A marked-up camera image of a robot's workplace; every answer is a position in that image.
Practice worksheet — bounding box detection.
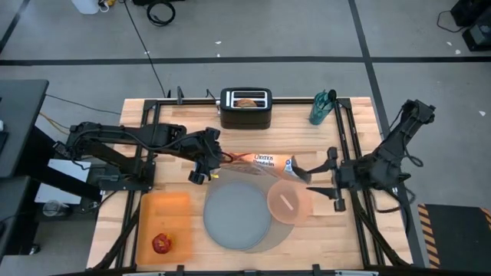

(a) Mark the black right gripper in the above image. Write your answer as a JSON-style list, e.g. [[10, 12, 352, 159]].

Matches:
[[306, 146, 360, 212]]

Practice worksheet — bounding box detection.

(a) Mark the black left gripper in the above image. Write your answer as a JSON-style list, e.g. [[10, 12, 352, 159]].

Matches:
[[187, 126, 236, 186]]

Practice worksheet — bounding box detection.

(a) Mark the orange Cheerios cereal box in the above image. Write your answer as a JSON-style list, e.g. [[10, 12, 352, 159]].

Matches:
[[220, 152, 311, 184]]

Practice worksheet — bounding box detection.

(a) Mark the pink plastic bowl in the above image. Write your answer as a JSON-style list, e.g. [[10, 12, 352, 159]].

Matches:
[[266, 179, 314, 225]]

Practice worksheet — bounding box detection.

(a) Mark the pale spoon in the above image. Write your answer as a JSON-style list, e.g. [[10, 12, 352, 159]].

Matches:
[[279, 194, 295, 211]]

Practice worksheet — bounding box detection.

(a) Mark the black two-slot toaster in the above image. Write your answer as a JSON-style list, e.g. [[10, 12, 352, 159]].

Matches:
[[216, 87, 273, 130]]

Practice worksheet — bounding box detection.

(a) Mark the grey round plate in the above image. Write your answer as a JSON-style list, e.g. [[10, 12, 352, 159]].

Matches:
[[203, 181, 272, 252]]

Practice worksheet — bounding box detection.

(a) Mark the teal water bottle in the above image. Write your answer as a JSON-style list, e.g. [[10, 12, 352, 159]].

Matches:
[[308, 89, 338, 126]]

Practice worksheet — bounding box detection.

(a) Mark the red apple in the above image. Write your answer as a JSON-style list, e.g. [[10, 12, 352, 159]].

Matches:
[[151, 232, 173, 255]]

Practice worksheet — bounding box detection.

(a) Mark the black mat with yellow stripes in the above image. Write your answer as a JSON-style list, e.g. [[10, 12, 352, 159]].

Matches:
[[417, 203, 491, 271]]

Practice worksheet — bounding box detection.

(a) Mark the white board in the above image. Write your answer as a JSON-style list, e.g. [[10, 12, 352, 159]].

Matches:
[[34, 159, 93, 205]]

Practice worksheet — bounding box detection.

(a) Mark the clear plastic cup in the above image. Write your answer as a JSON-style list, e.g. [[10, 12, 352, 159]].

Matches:
[[42, 200, 72, 218]]

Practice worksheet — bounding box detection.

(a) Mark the white container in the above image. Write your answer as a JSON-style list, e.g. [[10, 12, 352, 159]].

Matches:
[[71, 0, 101, 15]]

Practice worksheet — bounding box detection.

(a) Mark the black desk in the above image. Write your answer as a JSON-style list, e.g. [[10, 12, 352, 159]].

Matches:
[[0, 79, 50, 254]]

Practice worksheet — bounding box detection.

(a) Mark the black equipment box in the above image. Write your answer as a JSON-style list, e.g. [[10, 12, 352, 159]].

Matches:
[[450, 0, 491, 52]]

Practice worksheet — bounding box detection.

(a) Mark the black aluminium table frame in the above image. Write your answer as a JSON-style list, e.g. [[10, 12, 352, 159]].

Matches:
[[91, 97, 414, 271]]

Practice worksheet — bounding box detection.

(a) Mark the thin black floor cable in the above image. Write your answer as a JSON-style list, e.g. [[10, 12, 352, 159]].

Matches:
[[123, 0, 168, 99]]

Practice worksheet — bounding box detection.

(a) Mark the grey cable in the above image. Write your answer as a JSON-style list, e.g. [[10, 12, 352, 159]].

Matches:
[[44, 93, 122, 116]]

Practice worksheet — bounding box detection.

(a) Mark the coiled black cable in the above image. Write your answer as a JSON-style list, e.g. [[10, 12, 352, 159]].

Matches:
[[146, 2, 176, 27]]

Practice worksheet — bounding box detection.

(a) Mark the yellow cable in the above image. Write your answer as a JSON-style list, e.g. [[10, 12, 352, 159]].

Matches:
[[38, 112, 72, 135]]

